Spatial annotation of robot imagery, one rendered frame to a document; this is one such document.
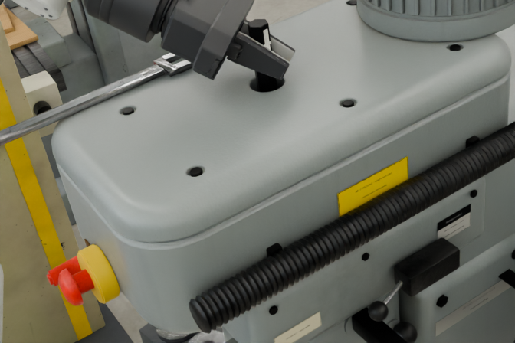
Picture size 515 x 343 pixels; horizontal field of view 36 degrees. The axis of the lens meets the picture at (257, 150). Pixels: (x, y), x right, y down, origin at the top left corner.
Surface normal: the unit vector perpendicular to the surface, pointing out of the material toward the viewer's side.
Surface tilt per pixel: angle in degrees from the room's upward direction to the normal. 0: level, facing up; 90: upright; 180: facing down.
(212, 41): 52
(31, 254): 90
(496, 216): 90
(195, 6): 30
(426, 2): 90
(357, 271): 90
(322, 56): 0
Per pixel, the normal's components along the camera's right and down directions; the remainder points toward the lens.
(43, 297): 0.54, 0.41
